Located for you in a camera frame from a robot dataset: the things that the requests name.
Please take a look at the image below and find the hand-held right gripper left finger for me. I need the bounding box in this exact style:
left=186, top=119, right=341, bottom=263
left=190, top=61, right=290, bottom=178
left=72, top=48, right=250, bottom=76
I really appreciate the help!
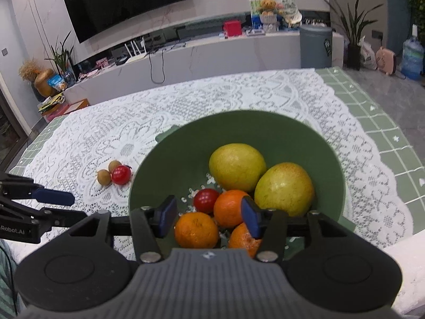
left=66, top=195, right=179, bottom=264

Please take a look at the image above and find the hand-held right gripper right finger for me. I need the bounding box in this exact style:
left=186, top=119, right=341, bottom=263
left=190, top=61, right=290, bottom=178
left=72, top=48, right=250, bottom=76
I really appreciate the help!
left=241, top=195, right=352, bottom=263

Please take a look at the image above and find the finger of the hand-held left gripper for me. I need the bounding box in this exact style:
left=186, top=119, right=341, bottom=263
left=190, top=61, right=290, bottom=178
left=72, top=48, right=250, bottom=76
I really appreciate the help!
left=0, top=193, right=90, bottom=231
left=0, top=172, right=75, bottom=207

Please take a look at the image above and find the orange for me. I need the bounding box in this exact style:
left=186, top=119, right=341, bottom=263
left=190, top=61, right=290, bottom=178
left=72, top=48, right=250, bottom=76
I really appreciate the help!
left=228, top=222, right=263, bottom=259
left=174, top=212, right=219, bottom=249
left=213, top=189, right=254, bottom=228

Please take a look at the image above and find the red tomato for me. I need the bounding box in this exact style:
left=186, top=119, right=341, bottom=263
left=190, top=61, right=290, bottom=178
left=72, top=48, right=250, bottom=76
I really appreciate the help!
left=111, top=165, right=131, bottom=185
left=193, top=188, right=220, bottom=214

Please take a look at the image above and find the orange-tinted yellow mango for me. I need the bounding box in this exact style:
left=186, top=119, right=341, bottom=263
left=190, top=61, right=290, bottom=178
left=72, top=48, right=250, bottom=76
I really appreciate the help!
left=254, top=162, right=315, bottom=217

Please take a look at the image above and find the greenish yellow mango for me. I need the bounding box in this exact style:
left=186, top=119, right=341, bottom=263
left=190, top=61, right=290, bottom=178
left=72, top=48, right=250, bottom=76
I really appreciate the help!
left=209, top=143, right=267, bottom=192

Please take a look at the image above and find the green colander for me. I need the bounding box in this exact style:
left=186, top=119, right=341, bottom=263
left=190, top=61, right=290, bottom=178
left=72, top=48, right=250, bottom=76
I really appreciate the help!
left=128, top=110, right=356, bottom=263

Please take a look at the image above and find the teal patterned cloth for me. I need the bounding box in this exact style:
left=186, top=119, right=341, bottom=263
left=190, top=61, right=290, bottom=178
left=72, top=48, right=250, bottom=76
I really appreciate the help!
left=0, top=239, right=20, bottom=319

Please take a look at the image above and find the orange cardboard box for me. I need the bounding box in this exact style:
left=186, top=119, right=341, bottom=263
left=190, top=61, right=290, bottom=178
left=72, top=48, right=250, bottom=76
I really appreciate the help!
left=50, top=99, right=90, bottom=117

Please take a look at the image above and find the brown gourd vase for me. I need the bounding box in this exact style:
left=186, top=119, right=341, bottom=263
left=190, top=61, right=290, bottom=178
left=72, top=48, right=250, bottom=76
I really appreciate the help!
left=34, top=68, right=57, bottom=98

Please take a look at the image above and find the white lace tablecloth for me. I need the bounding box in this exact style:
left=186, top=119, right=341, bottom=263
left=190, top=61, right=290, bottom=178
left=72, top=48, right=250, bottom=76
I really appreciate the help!
left=7, top=68, right=414, bottom=263

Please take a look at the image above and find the dried beige flower bunch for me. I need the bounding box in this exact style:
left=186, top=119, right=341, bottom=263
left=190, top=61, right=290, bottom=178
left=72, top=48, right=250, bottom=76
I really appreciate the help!
left=18, top=58, right=40, bottom=82

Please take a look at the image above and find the small green potted plant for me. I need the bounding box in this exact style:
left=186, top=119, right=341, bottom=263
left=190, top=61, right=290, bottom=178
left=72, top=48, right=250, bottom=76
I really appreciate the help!
left=45, top=31, right=78, bottom=83

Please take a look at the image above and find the white router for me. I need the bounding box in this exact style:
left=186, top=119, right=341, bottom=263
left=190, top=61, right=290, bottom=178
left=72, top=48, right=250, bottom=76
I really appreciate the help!
left=124, top=38, right=148, bottom=64

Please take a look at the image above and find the white television console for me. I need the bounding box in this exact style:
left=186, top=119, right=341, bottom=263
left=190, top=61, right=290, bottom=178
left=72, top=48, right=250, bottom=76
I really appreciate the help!
left=63, top=28, right=344, bottom=105

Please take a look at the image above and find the grey trash can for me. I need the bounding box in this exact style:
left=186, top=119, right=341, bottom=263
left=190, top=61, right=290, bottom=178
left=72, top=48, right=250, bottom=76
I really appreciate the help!
left=299, top=24, right=333, bottom=69

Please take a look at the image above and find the red box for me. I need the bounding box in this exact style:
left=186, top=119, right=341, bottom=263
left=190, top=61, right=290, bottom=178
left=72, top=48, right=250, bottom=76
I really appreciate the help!
left=223, top=20, right=243, bottom=38

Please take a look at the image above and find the white flower basket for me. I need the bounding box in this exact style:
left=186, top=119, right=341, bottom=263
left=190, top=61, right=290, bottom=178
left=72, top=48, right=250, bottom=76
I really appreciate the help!
left=260, top=13, right=279, bottom=34

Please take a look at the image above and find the white plastic bag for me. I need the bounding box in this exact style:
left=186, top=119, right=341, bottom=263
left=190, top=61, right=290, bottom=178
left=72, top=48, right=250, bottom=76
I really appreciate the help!
left=360, top=41, right=377, bottom=70

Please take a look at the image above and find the pink space heater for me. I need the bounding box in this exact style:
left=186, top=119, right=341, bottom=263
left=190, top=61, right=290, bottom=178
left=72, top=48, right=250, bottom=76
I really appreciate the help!
left=376, top=47, right=397, bottom=75

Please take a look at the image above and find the long-leaf potted plant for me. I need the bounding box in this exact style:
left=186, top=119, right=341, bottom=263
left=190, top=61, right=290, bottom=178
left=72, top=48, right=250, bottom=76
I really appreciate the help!
left=319, top=0, right=384, bottom=71

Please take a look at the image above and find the brown teddy bear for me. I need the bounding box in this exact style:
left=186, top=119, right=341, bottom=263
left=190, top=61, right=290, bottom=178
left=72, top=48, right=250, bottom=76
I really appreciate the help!
left=259, top=0, right=278, bottom=15

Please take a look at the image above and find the blue water jug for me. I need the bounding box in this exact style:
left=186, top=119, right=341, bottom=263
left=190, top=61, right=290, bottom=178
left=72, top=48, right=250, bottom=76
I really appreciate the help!
left=401, top=25, right=425, bottom=80

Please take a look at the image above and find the black cable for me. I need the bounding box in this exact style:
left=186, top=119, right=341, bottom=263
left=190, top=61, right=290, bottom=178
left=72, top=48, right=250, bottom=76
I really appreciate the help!
left=148, top=45, right=186, bottom=83

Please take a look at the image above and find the black wall television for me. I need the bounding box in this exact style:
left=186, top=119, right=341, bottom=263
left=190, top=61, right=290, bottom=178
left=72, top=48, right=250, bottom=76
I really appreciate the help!
left=61, top=0, right=193, bottom=44

